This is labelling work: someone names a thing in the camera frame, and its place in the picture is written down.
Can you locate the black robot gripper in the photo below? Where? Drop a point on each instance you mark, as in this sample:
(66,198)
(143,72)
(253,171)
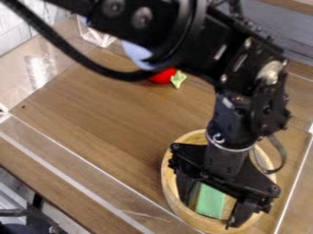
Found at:
(228,171)

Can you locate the green rectangular block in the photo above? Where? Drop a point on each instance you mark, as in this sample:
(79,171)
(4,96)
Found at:
(210,202)

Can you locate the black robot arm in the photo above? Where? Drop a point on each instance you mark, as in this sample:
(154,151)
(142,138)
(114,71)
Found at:
(187,34)

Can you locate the black table clamp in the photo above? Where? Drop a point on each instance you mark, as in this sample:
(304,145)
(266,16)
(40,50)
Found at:
(38,220)

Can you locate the clear acrylic corner bracket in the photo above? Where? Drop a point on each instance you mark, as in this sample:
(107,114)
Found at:
(100,39)

